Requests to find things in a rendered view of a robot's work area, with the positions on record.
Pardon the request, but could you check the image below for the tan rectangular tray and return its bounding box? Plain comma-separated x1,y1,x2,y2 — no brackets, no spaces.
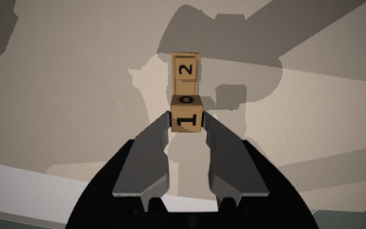
172,52,199,95

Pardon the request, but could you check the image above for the tan wooden cube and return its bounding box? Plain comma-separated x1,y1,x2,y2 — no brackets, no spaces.
171,94,203,133
174,56,196,80

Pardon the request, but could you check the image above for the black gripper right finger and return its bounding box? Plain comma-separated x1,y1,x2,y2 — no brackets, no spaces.
201,111,319,229

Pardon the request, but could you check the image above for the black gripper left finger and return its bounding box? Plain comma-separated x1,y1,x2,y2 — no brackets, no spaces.
65,111,172,229

